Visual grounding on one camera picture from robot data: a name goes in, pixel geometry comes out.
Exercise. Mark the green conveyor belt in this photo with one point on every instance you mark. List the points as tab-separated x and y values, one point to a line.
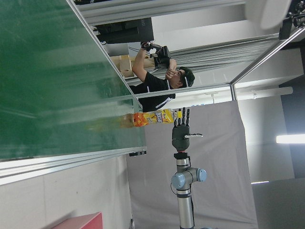
47	71

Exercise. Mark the person in black shirt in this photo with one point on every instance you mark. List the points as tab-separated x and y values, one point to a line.
155	83

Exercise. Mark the aluminium profile post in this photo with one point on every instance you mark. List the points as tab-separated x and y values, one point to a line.
166	12

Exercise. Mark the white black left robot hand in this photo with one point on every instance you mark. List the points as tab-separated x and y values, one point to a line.
267	12

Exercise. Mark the fluorescent ceiling light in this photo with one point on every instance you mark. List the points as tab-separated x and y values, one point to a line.
290	139

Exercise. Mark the black camera on mount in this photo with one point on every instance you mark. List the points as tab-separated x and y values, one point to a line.
284	28

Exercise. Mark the small black conveyor sensor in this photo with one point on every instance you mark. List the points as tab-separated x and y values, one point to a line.
138	153

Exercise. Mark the aluminium cage frame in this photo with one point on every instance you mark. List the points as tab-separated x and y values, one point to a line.
262	58

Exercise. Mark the grey backdrop cloth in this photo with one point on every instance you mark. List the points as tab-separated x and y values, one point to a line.
214	190

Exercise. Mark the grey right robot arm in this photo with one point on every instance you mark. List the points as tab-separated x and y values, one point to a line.
184	207

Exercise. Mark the pink plastic basket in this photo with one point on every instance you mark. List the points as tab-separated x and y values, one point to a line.
85	221

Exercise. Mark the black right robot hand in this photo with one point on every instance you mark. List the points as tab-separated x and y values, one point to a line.
181	138

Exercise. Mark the black teleoperation glove rig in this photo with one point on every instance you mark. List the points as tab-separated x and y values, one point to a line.
163	55

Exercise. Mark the orange juice bottle yellow cap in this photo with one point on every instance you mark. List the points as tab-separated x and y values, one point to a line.
147	118

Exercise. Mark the black monitor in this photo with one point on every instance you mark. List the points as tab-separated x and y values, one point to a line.
133	31

